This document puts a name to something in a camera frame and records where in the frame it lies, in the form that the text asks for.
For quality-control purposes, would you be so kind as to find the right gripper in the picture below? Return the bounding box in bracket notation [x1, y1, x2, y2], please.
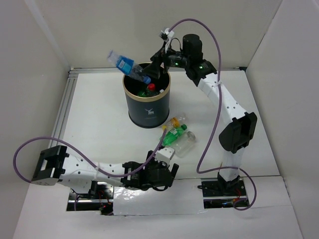
[143, 41, 190, 79]

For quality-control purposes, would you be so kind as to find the red label water bottle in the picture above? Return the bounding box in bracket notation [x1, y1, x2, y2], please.
[146, 83, 160, 97]

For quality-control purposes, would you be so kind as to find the blue label water bottle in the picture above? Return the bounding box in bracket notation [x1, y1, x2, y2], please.
[107, 50, 151, 85]

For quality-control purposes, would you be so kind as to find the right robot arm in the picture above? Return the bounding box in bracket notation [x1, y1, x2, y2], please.
[143, 31, 257, 195]

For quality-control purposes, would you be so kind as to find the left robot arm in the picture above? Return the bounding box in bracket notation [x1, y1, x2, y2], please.
[31, 145, 179, 199]

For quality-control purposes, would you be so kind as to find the dark green round bin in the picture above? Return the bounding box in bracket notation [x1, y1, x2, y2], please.
[123, 71, 171, 128]

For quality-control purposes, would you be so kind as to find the clear plastic jar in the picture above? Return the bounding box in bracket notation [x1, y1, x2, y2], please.
[172, 131, 196, 158]

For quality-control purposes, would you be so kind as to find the green bottle with cap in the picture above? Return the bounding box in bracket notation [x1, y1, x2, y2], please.
[162, 124, 187, 146]

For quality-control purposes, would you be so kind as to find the small yellow cap bottle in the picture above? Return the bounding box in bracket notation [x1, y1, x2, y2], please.
[161, 112, 188, 132]

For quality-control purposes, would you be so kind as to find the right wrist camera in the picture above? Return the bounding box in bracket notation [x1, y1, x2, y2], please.
[159, 28, 174, 42]

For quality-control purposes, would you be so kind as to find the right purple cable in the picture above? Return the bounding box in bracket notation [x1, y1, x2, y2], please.
[168, 18, 258, 212]

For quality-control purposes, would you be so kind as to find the purple cable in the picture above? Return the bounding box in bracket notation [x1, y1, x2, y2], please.
[12, 128, 166, 184]
[168, 18, 258, 212]

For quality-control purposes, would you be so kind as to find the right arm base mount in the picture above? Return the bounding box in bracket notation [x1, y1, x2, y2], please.
[197, 178, 250, 209]

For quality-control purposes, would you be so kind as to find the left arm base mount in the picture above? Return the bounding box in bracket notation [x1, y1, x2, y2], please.
[66, 182, 114, 216]

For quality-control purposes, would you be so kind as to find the aluminium frame rail back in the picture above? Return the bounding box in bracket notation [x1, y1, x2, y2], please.
[69, 66, 247, 73]

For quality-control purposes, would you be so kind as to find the aluminium frame rail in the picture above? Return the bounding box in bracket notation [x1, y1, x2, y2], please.
[69, 66, 247, 73]
[38, 69, 79, 181]

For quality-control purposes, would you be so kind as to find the aluminium frame rail left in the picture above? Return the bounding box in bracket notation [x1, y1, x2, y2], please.
[38, 69, 79, 181]

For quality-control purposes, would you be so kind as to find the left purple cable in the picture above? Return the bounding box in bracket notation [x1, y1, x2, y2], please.
[12, 128, 166, 184]

